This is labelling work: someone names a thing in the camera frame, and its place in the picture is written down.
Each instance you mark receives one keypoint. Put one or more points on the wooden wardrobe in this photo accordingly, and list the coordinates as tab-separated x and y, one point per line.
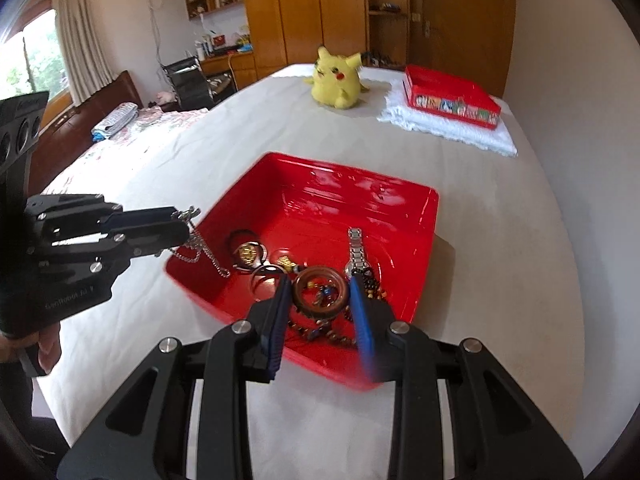
300	5

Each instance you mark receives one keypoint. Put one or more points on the person's left hand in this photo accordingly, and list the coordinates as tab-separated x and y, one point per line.
49	347

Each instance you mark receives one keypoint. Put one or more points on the red printed box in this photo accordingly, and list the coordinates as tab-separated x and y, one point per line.
450	105

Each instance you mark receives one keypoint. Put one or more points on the window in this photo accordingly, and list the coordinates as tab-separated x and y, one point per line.
35	55

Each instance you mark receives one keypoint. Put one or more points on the black office chair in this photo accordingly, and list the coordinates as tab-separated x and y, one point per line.
192	82

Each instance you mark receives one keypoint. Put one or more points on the beige curtain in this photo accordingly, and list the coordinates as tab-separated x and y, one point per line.
82	45

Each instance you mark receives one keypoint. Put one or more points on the gold pendant with white bead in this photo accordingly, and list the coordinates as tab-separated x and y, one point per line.
286	261

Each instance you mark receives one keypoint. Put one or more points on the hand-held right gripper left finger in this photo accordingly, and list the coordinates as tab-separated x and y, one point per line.
275	335

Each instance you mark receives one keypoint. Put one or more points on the white towel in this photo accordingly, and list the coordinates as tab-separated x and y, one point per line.
450	130

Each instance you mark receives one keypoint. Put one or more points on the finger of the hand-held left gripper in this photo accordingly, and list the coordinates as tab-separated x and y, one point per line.
155	242
145	216

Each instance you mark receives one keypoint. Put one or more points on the brown wooden headboard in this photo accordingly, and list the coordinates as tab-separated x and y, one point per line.
100	100

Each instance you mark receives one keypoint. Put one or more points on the yellow plush toy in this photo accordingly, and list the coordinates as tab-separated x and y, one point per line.
335	82

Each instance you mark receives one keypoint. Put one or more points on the floral bedspread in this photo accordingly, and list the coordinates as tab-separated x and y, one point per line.
140	140

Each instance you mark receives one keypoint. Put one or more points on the pink soft toy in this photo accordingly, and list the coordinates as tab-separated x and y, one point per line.
165	96

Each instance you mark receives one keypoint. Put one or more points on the folded blue cloth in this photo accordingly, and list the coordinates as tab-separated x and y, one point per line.
115	120

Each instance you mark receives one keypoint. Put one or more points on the silver metal watch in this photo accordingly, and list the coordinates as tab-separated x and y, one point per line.
357	255

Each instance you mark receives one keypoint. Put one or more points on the gold nugget pendant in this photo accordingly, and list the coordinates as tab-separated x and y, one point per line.
246	253

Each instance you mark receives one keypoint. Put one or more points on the wooden desk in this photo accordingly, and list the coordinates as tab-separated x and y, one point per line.
235	67

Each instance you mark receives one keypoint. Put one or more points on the silver bangle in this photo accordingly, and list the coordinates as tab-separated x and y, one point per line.
262	276

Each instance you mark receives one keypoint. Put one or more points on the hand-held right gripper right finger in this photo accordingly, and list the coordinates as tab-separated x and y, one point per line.
362	325

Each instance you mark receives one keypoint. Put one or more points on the red plastic box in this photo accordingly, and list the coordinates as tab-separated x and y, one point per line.
320	200

